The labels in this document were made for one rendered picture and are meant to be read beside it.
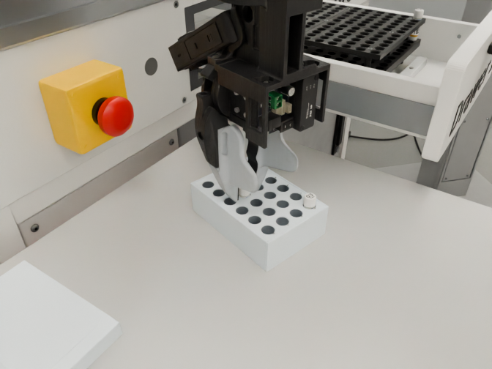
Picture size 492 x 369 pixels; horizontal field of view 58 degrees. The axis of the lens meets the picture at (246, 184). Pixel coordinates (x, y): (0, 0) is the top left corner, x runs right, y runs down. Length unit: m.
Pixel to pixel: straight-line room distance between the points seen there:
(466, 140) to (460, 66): 1.27
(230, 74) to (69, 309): 0.23
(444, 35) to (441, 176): 1.07
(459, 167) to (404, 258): 1.33
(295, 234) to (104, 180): 0.27
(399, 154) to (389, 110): 1.62
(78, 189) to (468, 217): 0.45
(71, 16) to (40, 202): 0.20
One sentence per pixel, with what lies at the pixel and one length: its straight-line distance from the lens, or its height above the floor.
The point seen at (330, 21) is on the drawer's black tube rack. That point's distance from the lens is 0.66.
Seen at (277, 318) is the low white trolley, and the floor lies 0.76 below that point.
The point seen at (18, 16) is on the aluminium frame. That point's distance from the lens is 0.47.
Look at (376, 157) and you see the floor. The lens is 2.09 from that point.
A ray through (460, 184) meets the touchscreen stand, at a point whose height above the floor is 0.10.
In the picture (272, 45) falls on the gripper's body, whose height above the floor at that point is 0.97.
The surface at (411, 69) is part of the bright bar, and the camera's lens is 0.67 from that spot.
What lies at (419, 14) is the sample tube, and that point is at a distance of 0.70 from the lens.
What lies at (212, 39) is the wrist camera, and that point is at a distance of 0.39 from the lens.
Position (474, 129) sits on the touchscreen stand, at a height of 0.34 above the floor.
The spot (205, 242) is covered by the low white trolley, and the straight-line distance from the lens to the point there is 0.47.
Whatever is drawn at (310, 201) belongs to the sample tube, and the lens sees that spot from 0.45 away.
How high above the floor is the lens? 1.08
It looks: 36 degrees down
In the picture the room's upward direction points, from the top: straight up
